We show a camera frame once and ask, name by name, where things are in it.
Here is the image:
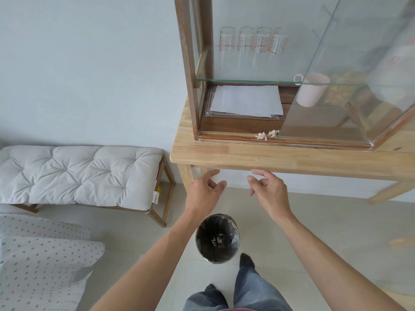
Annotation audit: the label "person's left hand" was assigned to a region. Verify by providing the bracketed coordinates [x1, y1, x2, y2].
[185, 169, 227, 219]

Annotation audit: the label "person's right hand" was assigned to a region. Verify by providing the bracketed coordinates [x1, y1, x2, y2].
[247, 169, 291, 222]

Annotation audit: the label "person's right forearm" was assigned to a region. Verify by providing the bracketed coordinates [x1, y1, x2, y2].
[268, 212, 410, 311]

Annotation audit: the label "person's left forearm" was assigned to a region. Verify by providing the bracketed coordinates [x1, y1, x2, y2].
[90, 209, 209, 311]

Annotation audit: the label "light wooden table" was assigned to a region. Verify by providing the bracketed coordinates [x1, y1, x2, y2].
[170, 93, 415, 205]

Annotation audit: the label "waste bin with black liner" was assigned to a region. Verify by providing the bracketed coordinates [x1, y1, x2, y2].
[195, 214, 241, 265]

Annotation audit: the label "person's black sock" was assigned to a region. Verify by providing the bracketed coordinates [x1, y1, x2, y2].
[239, 253, 257, 270]

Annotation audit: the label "white paper sheet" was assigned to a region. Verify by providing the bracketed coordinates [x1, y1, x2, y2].
[210, 85, 284, 119]

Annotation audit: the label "clear plastic folder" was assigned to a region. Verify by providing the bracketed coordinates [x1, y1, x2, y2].
[202, 85, 286, 121]

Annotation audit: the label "glass cabinet shelf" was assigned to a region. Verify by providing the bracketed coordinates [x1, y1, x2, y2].
[195, 72, 415, 90]

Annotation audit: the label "person's blue jeans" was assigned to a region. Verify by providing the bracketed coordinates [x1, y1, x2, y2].
[183, 266, 293, 311]

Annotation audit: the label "pale pink mug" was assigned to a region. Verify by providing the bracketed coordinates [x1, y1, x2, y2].
[293, 73, 331, 108]

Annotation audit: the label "wooden glass display cabinet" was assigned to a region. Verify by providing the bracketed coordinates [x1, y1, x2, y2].
[174, 0, 415, 150]

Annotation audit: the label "white tufted bench cushion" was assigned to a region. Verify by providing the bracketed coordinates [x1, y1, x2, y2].
[0, 145, 164, 213]

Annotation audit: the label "glass cabinet sliding door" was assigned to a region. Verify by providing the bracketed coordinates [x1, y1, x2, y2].
[279, 0, 415, 149]

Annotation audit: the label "grey polka dot pillow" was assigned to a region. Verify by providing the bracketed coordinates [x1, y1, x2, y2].
[0, 213, 92, 241]

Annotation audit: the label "grey polka dot blanket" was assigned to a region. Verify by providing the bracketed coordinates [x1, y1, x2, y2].
[0, 237, 105, 311]

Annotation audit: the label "wooden bench frame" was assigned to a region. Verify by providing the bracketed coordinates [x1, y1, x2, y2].
[12, 157, 176, 228]

